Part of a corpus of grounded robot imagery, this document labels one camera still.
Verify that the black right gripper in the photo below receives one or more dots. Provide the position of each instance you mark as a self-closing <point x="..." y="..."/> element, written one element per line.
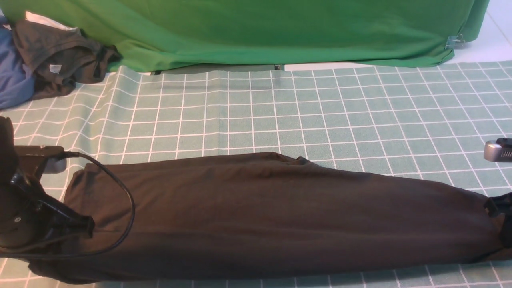
<point x="501" y="207"/>

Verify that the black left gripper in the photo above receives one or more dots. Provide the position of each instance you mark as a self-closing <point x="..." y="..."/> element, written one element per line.
<point x="31" y="219"/>

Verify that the dark gray long-sleeve top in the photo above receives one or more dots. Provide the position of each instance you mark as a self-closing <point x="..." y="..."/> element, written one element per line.
<point x="266" y="215"/>

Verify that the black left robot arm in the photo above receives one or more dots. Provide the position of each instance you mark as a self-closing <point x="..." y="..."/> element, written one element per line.
<point x="9" y="163"/>

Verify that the green checkered tablecloth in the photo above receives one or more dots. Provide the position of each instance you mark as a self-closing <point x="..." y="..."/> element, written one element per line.
<point x="427" y="123"/>

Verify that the blue crumpled garment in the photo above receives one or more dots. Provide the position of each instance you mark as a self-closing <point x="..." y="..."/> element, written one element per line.
<point x="16" y="79"/>

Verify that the dark gray crumpled garment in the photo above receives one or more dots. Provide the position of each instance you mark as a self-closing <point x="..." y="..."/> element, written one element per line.
<point x="60" y="59"/>

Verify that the metal binder clip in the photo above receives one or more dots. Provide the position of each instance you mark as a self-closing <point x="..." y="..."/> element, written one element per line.
<point x="455" y="42"/>

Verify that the white crumpled cloth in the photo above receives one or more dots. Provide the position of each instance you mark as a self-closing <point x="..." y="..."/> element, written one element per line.
<point x="39" y="19"/>

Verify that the green backdrop cloth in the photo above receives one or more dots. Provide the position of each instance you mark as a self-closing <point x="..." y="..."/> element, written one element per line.
<point x="166" y="34"/>

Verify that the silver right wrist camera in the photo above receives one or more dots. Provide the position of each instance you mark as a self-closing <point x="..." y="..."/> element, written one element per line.
<point x="499" y="150"/>

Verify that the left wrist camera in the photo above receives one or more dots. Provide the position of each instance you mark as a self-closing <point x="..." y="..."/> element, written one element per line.
<point x="40" y="159"/>

